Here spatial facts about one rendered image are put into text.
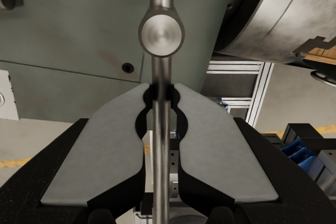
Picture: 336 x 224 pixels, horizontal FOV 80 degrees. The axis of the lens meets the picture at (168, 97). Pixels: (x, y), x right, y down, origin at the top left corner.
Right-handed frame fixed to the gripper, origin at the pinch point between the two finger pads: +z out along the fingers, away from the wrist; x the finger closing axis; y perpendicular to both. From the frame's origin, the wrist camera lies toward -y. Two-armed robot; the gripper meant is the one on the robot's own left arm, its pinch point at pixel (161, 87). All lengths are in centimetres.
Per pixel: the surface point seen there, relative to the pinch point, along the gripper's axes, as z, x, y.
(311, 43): 18.0, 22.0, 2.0
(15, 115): 12.3, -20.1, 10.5
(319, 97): 139, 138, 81
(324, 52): 49, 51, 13
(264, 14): 15.5, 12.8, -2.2
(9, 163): 140, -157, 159
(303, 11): 15.0, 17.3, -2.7
